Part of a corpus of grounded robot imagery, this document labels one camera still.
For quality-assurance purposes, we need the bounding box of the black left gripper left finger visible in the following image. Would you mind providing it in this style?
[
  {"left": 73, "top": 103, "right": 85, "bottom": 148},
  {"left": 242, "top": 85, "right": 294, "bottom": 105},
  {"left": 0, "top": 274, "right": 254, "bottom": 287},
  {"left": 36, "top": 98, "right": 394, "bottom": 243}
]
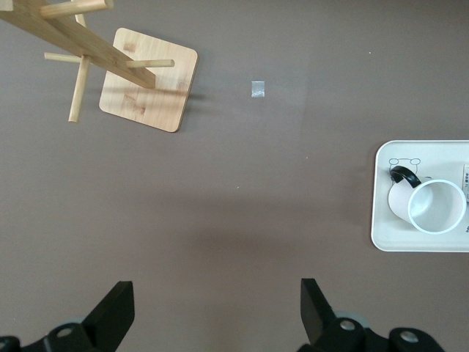
[{"left": 82, "top": 281, "right": 136, "bottom": 349}]

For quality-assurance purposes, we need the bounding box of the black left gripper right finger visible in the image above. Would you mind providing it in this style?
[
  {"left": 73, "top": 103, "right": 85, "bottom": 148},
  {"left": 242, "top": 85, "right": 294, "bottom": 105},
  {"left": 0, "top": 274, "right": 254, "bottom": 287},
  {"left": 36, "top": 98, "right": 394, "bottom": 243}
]
[{"left": 300, "top": 278, "right": 336, "bottom": 345}]

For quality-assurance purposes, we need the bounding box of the white smiley mug black handle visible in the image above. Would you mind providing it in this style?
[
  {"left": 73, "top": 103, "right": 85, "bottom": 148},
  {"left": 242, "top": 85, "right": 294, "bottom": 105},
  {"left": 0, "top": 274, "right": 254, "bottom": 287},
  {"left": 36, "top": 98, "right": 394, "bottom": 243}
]
[{"left": 387, "top": 165, "right": 468, "bottom": 235}]

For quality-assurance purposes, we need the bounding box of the white rabbit print tray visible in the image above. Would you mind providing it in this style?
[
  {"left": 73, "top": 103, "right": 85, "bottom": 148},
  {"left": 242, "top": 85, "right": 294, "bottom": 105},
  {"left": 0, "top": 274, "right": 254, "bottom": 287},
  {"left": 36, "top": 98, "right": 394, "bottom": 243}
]
[{"left": 369, "top": 139, "right": 469, "bottom": 253}]

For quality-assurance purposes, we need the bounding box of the wooden mug tree rack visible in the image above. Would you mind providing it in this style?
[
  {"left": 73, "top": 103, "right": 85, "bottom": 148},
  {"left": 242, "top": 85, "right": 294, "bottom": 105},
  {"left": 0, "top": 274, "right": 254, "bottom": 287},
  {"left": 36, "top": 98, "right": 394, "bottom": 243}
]
[{"left": 0, "top": 0, "right": 199, "bottom": 133}]

